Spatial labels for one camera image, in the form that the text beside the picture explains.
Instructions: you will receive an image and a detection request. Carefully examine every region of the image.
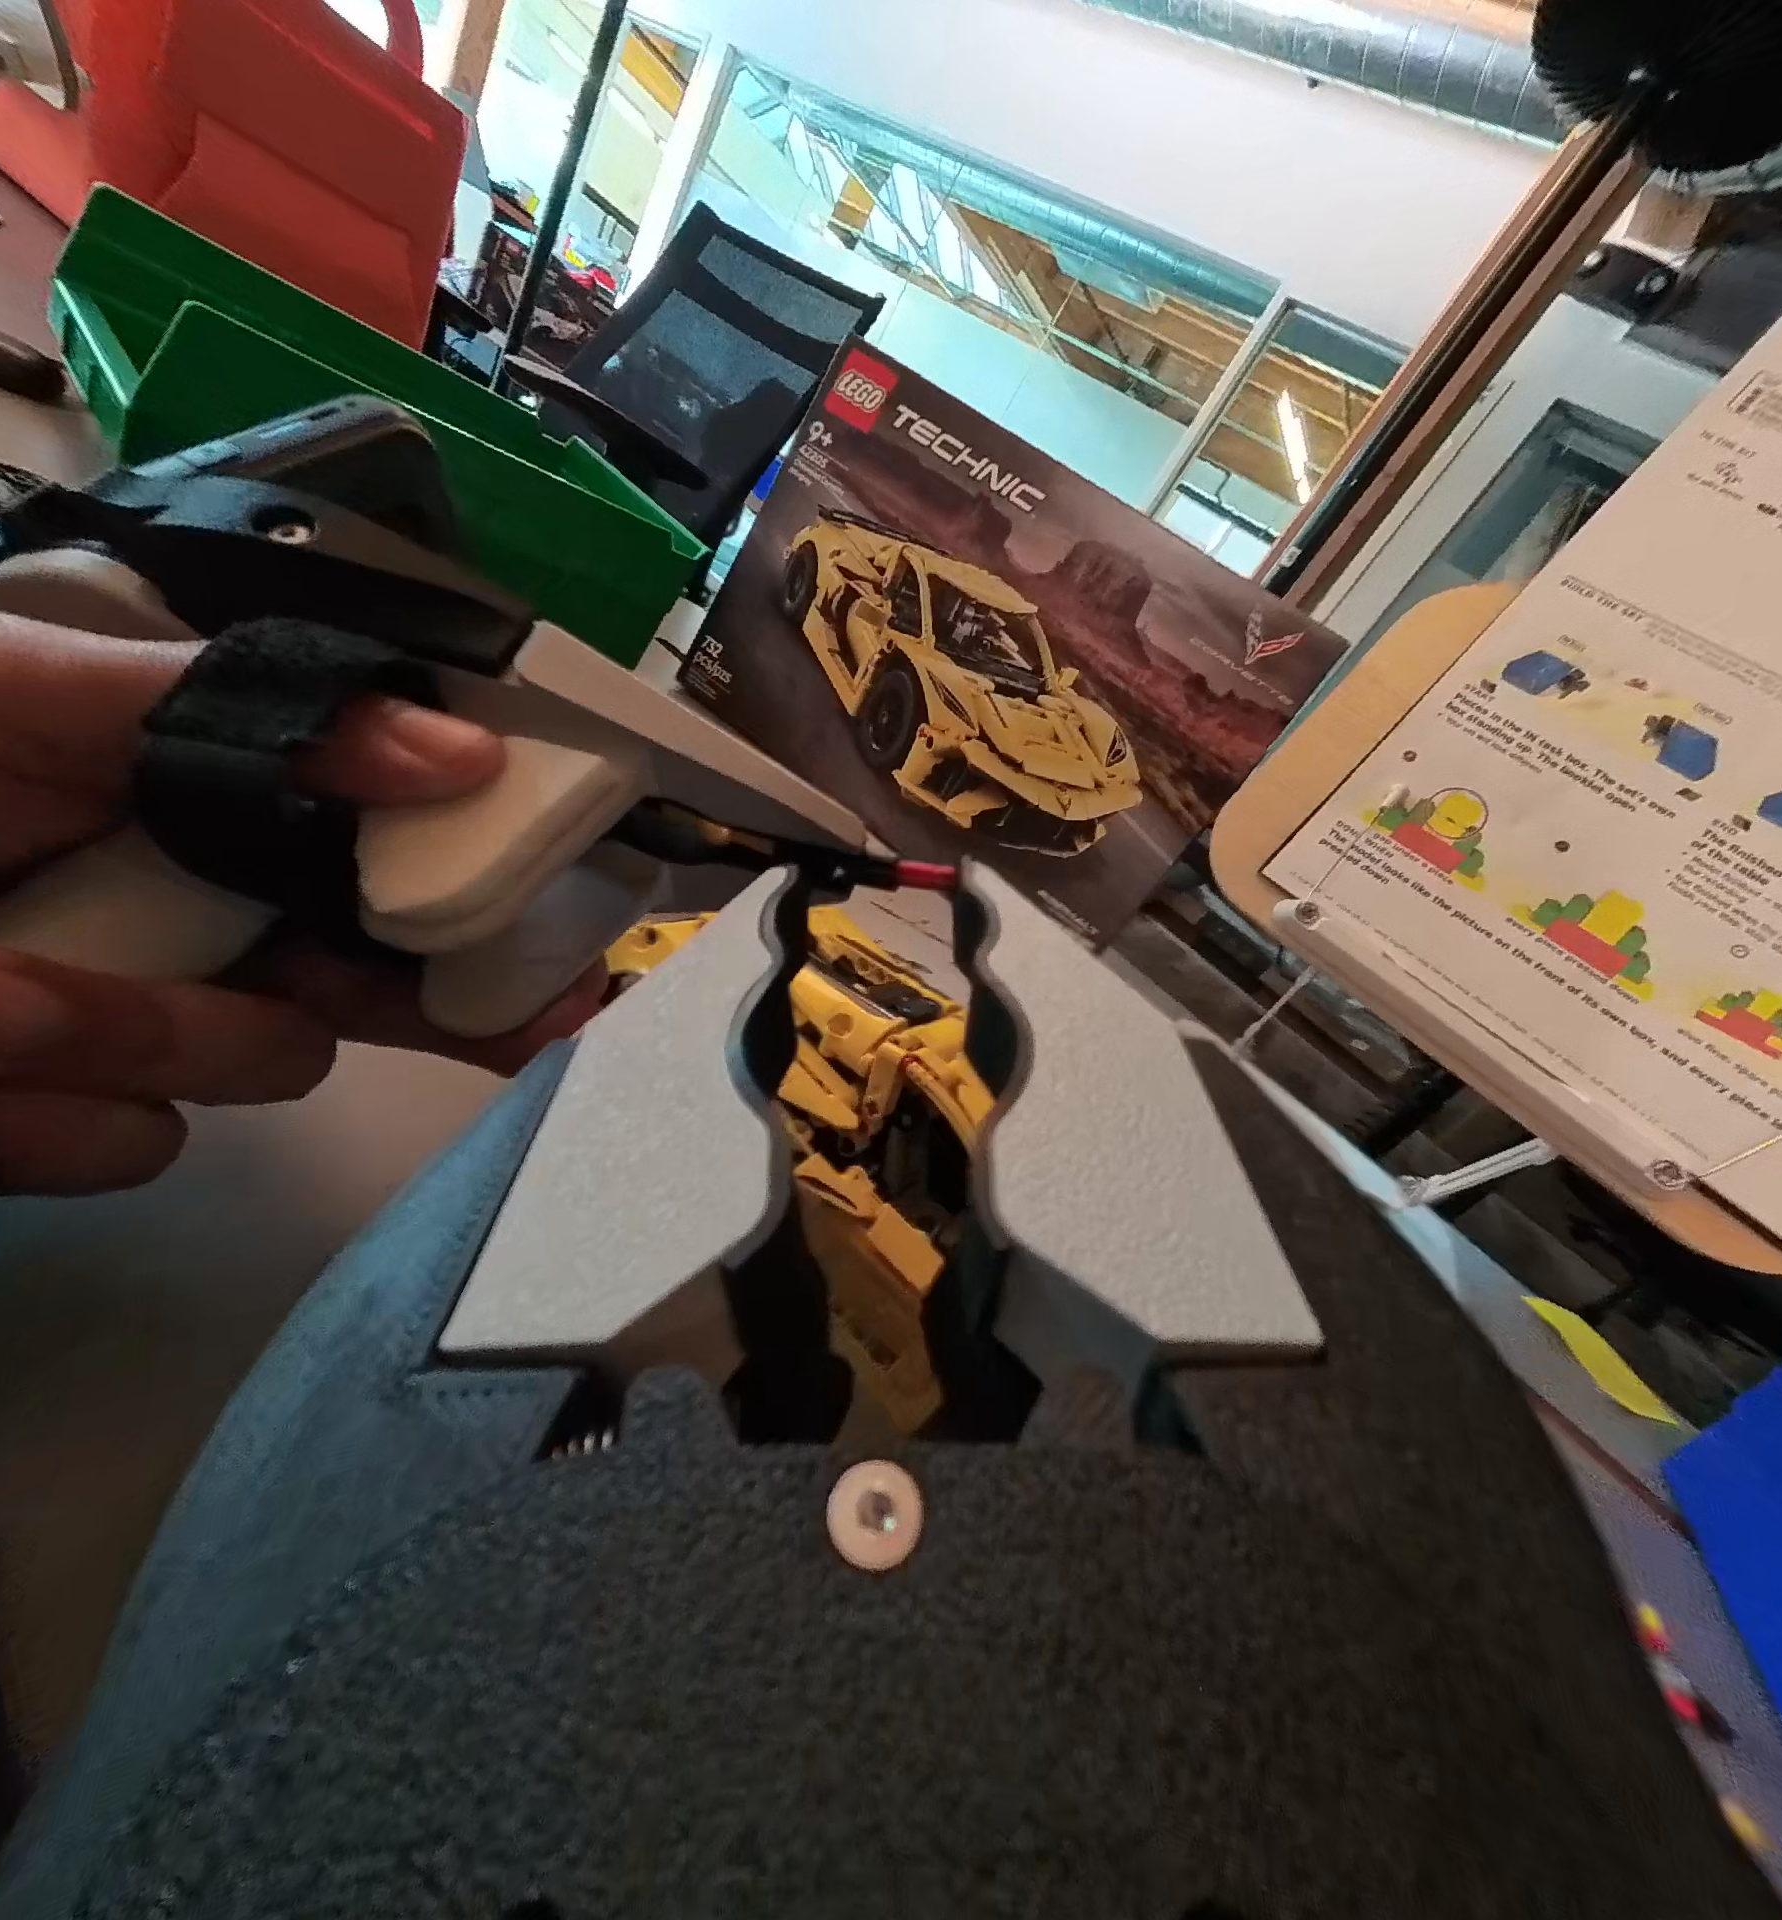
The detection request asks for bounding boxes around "cluster of red black bricks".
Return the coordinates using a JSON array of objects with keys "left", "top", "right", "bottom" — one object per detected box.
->
[{"left": 1641, "top": 1605, "right": 1769, "bottom": 1855}]

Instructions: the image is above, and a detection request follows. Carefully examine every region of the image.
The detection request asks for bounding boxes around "red plastic bin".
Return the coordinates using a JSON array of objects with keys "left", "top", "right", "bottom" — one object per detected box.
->
[{"left": 0, "top": 0, "right": 471, "bottom": 352}]

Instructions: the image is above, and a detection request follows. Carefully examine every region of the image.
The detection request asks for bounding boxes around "printed instruction card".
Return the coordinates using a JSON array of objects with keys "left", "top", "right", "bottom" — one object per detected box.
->
[{"left": 1261, "top": 308, "right": 1782, "bottom": 1255}]

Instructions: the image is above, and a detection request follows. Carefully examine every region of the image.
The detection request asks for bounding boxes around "yellow toy brick car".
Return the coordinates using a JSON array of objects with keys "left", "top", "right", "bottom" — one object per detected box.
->
[{"left": 603, "top": 911, "right": 983, "bottom": 1434}]

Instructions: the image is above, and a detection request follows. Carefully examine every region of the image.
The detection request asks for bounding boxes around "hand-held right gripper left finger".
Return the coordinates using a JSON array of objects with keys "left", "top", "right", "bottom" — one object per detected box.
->
[{"left": 438, "top": 864, "right": 833, "bottom": 1445}]

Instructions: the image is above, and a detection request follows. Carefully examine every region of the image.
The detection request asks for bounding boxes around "black mesh office chair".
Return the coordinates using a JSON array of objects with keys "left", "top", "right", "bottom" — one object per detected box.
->
[{"left": 507, "top": 202, "right": 889, "bottom": 548}]

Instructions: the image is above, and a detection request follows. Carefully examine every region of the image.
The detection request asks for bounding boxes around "green plastic bin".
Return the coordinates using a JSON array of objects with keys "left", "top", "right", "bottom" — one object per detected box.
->
[{"left": 48, "top": 183, "right": 713, "bottom": 670}]

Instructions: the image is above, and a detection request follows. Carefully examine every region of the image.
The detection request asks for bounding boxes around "blue plastic bin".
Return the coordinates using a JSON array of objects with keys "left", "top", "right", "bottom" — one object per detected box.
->
[{"left": 1662, "top": 1334, "right": 1782, "bottom": 1817}]

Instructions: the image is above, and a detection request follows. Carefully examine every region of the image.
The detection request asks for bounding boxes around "grey desk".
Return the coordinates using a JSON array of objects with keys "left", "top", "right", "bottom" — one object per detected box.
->
[{"left": 0, "top": 91, "right": 1782, "bottom": 1920}]

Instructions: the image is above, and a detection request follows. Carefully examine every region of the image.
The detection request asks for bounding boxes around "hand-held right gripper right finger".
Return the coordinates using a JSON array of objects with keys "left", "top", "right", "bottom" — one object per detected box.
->
[{"left": 958, "top": 864, "right": 1328, "bottom": 1445}]

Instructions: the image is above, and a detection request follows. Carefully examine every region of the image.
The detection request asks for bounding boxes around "toy car set box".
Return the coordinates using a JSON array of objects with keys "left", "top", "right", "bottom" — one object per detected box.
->
[{"left": 676, "top": 336, "right": 1351, "bottom": 954}]

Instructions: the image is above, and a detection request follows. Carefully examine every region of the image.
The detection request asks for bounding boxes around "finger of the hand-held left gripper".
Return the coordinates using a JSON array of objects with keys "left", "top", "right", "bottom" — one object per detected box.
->
[
  {"left": 613, "top": 802, "right": 896, "bottom": 879},
  {"left": 438, "top": 624, "right": 906, "bottom": 861}
]

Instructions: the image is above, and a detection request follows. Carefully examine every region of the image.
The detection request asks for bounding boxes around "person's left hand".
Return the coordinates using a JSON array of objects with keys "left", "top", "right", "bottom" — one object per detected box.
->
[{"left": 0, "top": 608, "right": 612, "bottom": 1197}]

